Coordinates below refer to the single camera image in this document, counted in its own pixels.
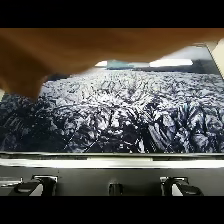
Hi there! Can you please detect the silver frame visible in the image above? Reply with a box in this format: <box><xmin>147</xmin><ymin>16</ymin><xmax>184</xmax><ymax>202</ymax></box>
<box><xmin>0</xmin><ymin>152</ymin><xmax>224</xmax><ymax>197</ymax></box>

